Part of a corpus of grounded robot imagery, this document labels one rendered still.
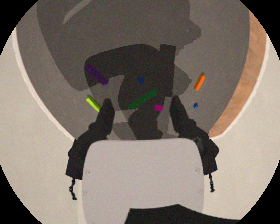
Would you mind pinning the orange rod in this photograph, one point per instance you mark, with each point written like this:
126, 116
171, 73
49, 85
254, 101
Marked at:
199, 82

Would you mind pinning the purple rod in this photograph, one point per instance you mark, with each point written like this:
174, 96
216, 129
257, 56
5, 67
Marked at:
96, 75

